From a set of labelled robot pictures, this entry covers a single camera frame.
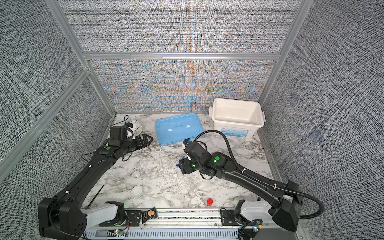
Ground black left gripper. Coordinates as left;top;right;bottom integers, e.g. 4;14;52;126
121;133;154;154

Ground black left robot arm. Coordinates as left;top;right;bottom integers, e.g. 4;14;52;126
38;134;154;240

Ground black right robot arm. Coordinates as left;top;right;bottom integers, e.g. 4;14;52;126
179;139;303;232

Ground white alarm clock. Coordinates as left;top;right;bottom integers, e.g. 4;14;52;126
127;120;143;139

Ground blue plastic bin lid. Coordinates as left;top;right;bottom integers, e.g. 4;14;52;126
156;113;204;146

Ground small white ceramic dish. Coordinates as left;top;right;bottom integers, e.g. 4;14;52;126
132;171;141;179

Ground red capped vial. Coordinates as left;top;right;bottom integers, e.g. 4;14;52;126
207;198;213;207

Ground small circuit board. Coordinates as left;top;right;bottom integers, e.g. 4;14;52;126
142;207;158;224

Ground white plastic storage bin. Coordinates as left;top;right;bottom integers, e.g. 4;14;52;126
209;98;266;141

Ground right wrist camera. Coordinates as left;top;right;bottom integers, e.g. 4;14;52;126
183;138;192;161

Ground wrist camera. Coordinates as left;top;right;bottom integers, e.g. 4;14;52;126
183;138;192;161
108;126;134;147

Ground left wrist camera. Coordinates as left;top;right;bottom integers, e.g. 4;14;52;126
108;126;134;147

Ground aluminium front rail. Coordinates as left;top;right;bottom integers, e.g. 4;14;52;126
84;202;293;240

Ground black corrugated cable right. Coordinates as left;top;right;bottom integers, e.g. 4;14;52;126
194;130;325;219

